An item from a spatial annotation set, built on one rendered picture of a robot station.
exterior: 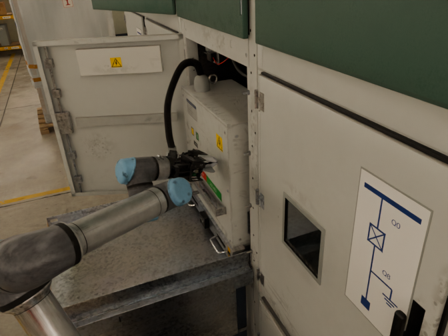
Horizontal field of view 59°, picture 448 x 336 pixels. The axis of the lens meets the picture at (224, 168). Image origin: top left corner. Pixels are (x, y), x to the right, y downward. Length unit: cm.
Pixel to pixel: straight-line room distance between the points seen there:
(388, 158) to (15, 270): 69
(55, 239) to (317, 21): 65
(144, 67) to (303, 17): 104
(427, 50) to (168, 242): 126
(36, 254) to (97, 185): 124
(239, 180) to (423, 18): 85
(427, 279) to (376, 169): 19
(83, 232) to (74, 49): 109
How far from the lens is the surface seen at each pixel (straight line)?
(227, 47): 125
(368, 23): 67
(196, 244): 159
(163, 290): 141
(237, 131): 122
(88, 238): 89
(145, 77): 179
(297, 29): 84
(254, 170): 121
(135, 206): 96
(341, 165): 78
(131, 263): 156
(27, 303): 96
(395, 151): 66
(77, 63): 184
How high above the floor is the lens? 183
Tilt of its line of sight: 28 degrees down
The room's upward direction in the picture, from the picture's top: 3 degrees counter-clockwise
